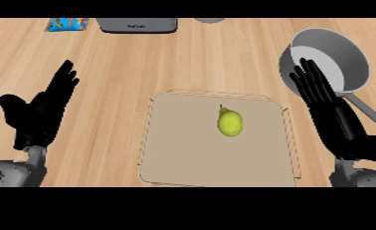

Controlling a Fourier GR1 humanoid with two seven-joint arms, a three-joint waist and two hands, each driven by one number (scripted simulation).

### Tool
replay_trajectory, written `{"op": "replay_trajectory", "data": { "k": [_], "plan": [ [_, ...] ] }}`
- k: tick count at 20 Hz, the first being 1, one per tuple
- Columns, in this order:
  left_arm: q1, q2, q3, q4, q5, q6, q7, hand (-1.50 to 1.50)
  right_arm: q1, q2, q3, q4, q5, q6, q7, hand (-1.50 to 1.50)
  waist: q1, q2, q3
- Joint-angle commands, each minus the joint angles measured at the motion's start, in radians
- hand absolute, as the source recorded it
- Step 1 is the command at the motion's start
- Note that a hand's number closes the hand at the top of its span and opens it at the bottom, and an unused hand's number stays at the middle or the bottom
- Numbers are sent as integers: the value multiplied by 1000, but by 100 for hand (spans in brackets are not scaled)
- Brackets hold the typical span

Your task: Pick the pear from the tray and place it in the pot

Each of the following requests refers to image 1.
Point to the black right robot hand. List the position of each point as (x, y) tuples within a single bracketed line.
[(332, 117)]

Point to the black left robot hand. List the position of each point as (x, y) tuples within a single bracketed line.
[(42, 111)]

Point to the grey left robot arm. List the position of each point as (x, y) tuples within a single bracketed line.
[(24, 169)]

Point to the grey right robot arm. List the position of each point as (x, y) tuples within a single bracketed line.
[(353, 174)]

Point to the green pear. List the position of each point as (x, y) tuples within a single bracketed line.
[(229, 123)]

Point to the beige tray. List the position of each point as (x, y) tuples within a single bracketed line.
[(217, 141)]

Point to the blue snack bag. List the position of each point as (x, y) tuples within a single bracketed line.
[(68, 24)]

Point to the dark grey appliance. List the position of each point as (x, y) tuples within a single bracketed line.
[(138, 25)]

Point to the grey round object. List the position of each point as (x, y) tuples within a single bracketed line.
[(208, 20)]

